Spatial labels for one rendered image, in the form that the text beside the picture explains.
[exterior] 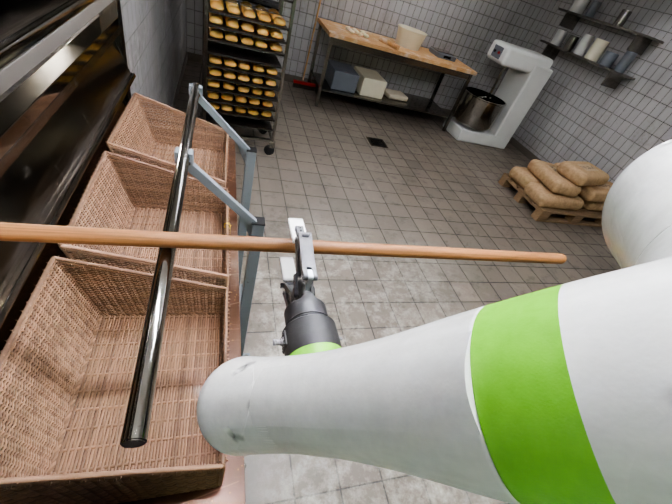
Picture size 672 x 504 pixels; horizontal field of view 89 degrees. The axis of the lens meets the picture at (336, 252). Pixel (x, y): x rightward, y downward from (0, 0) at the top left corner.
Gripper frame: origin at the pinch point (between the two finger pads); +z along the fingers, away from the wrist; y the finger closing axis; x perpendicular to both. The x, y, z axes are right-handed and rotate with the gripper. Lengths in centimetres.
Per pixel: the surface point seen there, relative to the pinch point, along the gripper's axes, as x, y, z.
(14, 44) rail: -45, -24, 17
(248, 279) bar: -2, 50, 36
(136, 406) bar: -24.4, 1.5, -30.1
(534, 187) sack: 331, 92, 217
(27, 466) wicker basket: -52, 52, -18
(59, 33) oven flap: -45, -22, 34
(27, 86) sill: -63, 1, 60
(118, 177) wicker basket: -53, 45, 87
